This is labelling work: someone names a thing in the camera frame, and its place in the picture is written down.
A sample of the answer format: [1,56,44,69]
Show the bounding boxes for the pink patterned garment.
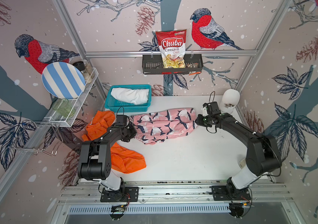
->
[130,108,197,145]

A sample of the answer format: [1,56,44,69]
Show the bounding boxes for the white shorts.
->
[110,88,149,105]

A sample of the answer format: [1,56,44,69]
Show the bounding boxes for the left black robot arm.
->
[78,114,136,194]

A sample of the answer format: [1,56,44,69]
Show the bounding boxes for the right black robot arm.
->
[195,101,282,198]

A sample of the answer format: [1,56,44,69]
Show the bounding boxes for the white ceramic holder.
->
[219,89,240,114]

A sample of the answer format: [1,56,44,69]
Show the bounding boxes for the orange garment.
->
[82,111,146,174]

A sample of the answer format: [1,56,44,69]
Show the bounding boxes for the teal plastic basket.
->
[105,85,151,113]

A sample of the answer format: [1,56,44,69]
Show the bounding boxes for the clear spice jar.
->
[83,60,95,84]

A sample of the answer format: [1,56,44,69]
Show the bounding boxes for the green glass cup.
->
[51,99,75,118]

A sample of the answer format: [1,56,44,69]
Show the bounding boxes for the red Chuba chips bag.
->
[156,29,187,69]

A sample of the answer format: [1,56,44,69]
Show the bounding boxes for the blue striped plate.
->
[42,62,86,99]

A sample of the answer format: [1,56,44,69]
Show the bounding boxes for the dark lid spice jar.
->
[73,61,92,83]

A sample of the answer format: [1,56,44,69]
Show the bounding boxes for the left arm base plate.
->
[100,187,139,203]

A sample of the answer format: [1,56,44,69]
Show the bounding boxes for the black wall shelf basket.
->
[142,54,203,75]

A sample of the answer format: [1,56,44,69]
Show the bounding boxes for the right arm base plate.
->
[211,185,251,201]

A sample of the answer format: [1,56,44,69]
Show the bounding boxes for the white wire wall rack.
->
[8,68,99,156]

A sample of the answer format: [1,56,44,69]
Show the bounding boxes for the aluminium mounting rail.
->
[59,180,294,205]

